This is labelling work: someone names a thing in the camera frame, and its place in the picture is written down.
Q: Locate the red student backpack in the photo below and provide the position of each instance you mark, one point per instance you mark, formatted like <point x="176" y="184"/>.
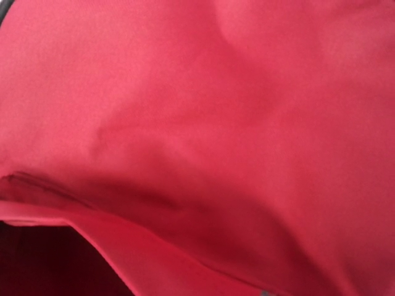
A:
<point x="197" y="147"/>

